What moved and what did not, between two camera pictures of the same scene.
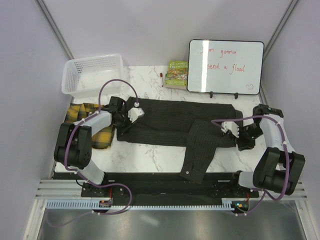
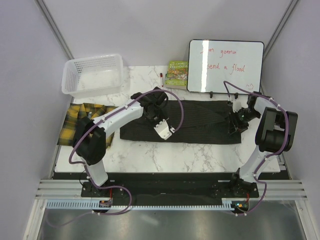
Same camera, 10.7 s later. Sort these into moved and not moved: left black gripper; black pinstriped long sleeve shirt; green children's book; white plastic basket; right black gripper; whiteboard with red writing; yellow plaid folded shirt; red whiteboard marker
Moved: left black gripper; black pinstriped long sleeve shirt; right black gripper
Not moved: red whiteboard marker; yellow plaid folded shirt; whiteboard with red writing; green children's book; white plastic basket
